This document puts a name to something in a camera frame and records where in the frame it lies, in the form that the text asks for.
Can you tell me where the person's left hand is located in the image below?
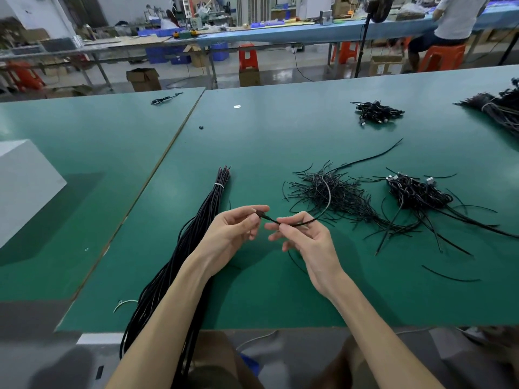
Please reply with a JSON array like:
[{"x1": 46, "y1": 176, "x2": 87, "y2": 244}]
[{"x1": 188, "y1": 205, "x2": 271, "y2": 280}]

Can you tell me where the person's right hand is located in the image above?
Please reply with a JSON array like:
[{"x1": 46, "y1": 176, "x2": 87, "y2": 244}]
[{"x1": 264, "y1": 211, "x2": 348, "y2": 300}]

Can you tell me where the long black cable bundle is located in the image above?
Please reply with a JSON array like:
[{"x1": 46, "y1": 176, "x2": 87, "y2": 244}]
[{"x1": 119, "y1": 166, "x2": 232, "y2": 378}]

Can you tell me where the pile of black wire ties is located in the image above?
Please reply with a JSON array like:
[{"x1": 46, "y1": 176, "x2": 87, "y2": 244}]
[{"x1": 282, "y1": 162, "x2": 382, "y2": 227}]

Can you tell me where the small pile of knotted cables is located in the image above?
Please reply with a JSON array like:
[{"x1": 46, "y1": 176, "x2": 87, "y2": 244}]
[{"x1": 351, "y1": 100, "x2": 405, "y2": 127}]

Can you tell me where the small cable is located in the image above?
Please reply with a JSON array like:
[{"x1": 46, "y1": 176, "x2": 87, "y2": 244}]
[{"x1": 150, "y1": 91, "x2": 185, "y2": 107}]

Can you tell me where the large heap of black cables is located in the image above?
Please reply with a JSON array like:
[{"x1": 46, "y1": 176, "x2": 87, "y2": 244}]
[{"x1": 456, "y1": 77, "x2": 519, "y2": 138}]

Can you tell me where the person's right forearm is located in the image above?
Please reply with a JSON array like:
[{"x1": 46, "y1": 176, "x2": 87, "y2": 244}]
[{"x1": 320, "y1": 275, "x2": 445, "y2": 389}]

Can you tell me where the person's left forearm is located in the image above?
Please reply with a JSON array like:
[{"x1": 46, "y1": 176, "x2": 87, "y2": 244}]
[{"x1": 105, "y1": 259, "x2": 216, "y2": 389}]

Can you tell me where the blue plastic item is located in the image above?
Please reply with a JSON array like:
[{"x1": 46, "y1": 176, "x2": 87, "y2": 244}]
[{"x1": 240, "y1": 354, "x2": 262, "y2": 378}]

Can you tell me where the small cardboard box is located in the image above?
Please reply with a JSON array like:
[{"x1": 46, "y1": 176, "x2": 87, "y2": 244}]
[{"x1": 238, "y1": 69, "x2": 262, "y2": 88}]

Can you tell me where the open cardboard box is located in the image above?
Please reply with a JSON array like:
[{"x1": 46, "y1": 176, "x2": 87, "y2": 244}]
[{"x1": 125, "y1": 68, "x2": 162, "y2": 93}]

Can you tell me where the red plastic stool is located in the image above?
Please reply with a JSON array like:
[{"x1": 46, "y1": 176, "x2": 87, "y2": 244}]
[{"x1": 238, "y1": 44, "x2": 261, "y2": 72}]

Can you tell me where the orange plastic stool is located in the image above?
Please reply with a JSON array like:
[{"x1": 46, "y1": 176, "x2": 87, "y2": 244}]
[
  {"x1": 336, "y1": 41, "x2": 360, "y2": 65},
  {"x1": 418, "y1": 44, "x2": 468, "y2": 73},
  {"x1": 6, "y1": 61, "x2": 45, "y2": 92}
]

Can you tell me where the large white box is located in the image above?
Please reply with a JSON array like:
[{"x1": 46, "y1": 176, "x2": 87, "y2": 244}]
[{"x1": 0, "y1": 140, "x2": 68, "y2": 248}]

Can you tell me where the long blue workbench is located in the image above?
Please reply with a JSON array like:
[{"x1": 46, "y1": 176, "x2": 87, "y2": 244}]
[{"x1": 138, "y1": 5, "x2": 519, "y2": 49}]

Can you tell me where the black fan on stand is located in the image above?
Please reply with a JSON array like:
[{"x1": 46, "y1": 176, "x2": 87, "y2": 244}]
[{"x1": 354, "y1": 0, "x2": 397, "y2": 78}]

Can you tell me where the black tripod stand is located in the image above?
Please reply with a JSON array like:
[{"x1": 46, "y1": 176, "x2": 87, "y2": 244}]
[{"x1": 498, "y1": 28, "x2": 519, "y2": 65}]

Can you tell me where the white wire loop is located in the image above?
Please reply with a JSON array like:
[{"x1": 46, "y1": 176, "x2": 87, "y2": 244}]
[{"x1": 114, "y1": 298, "x2": 141, "y2": 314}]

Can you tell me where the loose black wire tie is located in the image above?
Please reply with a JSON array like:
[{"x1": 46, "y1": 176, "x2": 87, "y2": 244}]
[{"x1": 422, "y1": 265, "x2": 482, "y2": 284}]

